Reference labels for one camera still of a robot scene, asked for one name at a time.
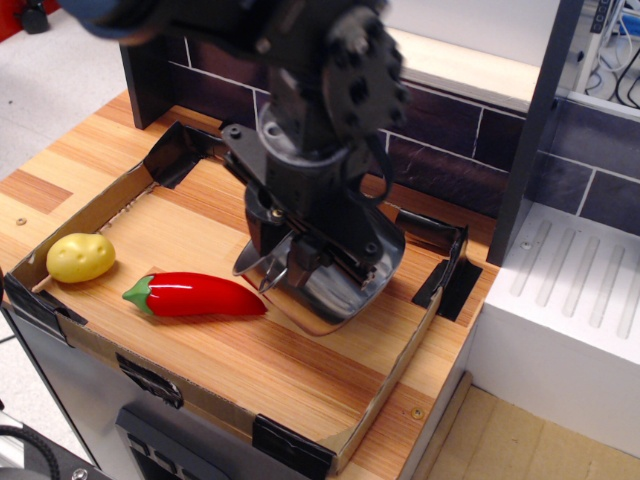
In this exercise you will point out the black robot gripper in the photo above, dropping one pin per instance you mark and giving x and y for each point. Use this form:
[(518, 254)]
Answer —
[(296, 179)]

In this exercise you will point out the yellow toy potato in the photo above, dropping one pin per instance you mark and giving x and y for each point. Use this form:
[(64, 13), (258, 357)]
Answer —
[(80, 257)]

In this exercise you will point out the dark grey shelf post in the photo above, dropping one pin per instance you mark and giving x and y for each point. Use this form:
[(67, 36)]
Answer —
[(515, 205)]

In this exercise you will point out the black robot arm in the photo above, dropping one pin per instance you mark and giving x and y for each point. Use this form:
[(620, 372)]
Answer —
[(335, 83)]

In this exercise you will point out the white toy sink drainboard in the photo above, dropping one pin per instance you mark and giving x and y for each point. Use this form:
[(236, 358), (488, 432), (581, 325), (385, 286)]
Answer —
[(558, 334)]

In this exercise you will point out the red toy chili pepper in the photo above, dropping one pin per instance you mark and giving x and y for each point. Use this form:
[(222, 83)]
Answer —
[(171, 294)]

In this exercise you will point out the black toy oven front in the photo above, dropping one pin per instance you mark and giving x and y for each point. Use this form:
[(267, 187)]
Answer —
[(160, 457)]

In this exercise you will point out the taped cardboard fence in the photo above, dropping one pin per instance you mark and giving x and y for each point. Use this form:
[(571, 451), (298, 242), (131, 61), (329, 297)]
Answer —
[(176, 348)]

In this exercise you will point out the shiny metal pot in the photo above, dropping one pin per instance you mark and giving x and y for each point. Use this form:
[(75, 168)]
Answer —
[(366, 248)]

